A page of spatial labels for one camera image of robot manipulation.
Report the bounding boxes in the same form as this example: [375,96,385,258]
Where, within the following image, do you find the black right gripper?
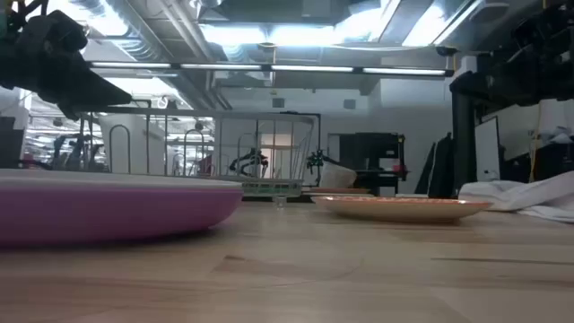
[474,3,574,108]

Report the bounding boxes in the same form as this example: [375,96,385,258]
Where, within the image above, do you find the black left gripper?
[0,9,134,121]

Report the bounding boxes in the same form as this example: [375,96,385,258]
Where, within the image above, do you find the purple plate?
[0,186,245,247]

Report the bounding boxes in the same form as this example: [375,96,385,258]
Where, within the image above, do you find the beige plate with orange rim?
[311,195,493,224]

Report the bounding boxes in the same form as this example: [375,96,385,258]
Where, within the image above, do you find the whiteboard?
[474,116,501,182]

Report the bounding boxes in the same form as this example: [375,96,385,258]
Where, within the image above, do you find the black leaning panel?
[413,133,455,199]

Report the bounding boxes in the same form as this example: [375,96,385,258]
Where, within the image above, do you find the white cloth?
[457,170,574,224]

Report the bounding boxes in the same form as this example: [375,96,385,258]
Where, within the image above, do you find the black workstation desk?
[326,132,410,196]

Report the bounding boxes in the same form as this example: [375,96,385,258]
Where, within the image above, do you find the beige bag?
[318,161,358,189]

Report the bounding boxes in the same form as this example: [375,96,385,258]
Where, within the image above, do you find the long ceiling light bar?
[89,61,455,78]

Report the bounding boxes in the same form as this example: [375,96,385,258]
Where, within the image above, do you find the brown wooden board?
[309,187,373,196]

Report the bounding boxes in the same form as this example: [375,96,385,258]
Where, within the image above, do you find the yellow hanging cable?
[528,101,542,183]

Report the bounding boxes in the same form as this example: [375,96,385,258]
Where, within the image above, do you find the black frame post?
[450,71,477,199]

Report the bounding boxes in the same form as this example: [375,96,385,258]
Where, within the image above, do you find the grey wire dish rack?
[78,107,322,210]

